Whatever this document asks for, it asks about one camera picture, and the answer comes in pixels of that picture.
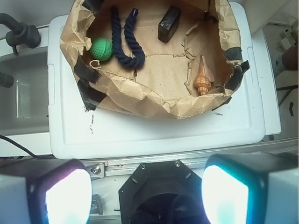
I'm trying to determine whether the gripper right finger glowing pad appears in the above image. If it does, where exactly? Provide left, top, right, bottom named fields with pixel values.
left=201, top=153, right=299, bottom=224

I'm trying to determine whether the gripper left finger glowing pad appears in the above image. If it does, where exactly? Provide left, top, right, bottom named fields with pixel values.
left=0, top=159, right=92, bottom=224

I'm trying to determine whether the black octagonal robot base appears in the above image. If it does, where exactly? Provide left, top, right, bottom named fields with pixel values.
left=119, top=160, right=209, bottom=224

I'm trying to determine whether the orange spiral shell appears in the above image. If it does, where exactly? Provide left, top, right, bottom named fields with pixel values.
left=193, top=55, right=212, bottom=96

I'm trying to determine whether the white plastic tray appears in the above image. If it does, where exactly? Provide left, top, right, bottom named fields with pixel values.
left=48, top=2, right=265, bottom=159

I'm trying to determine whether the white sink basin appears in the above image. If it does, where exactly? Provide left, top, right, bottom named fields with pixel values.
left=0, top=47, right=49, bottom=136

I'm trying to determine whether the green rubber ball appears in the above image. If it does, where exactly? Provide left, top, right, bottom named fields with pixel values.
left=89, top=37, right=113, bottom=61

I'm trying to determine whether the brown paper lined bin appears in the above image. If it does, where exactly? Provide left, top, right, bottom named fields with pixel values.
left=60, top=0, right=249, bottom=119

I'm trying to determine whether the black faucet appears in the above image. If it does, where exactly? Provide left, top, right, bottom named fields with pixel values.
left=0, top=13, right=41, bottom=56

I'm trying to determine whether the black rectangular block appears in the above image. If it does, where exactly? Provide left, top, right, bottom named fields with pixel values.
left=158, top=6, right=181, bottom=43

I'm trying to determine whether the black cable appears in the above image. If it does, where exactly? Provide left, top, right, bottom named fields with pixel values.
left=0, top=134, right=57, bottom=160

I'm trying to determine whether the aluminium frame rail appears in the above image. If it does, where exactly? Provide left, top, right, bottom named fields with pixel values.
left=81, top=137, right=299, bottom=179

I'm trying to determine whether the dark blue rope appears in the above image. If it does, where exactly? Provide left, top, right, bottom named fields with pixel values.
left=110, top=6, right=145, bottom=69

